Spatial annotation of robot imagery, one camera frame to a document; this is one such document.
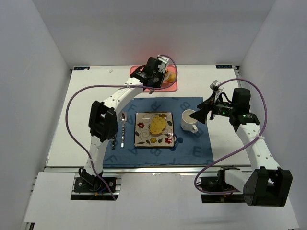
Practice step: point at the spoon with patterned handle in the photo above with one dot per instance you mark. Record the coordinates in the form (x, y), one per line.
(123, 120)

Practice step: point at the pink tray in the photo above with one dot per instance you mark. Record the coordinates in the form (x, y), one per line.
(169, 87)

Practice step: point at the small round muffin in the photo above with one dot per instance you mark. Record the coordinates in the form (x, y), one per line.
(170, 77)

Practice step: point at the fork with patterned handle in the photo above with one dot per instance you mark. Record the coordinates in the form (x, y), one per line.
(113, 143)

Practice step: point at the bread slice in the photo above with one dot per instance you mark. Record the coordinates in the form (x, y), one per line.
(157, 125)

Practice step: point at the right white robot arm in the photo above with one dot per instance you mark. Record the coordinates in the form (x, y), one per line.
(268, 185)

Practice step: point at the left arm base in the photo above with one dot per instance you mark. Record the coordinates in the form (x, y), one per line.
(90, 187)

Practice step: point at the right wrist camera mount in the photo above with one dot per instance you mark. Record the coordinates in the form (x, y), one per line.
(217, 89)

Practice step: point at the square floral plate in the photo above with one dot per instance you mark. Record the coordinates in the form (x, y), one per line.
(142, 135)

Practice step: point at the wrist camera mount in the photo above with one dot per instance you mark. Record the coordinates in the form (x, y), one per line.
(164, 61)
(217, 89)

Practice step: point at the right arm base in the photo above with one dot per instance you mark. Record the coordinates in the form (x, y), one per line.
(216, 184)

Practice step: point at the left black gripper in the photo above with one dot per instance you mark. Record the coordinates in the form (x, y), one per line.
(159, 78)

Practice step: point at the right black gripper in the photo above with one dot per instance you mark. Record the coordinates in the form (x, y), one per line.
(211, 110)

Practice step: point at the blue letter placemat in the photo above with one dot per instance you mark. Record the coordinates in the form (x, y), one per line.
(189, 148)

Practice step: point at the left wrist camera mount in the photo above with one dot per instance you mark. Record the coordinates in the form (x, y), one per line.
(164, 61)

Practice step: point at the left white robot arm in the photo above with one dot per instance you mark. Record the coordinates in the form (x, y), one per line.
(103, 122)

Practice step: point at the white mug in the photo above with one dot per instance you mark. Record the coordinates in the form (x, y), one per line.
(188, 123)

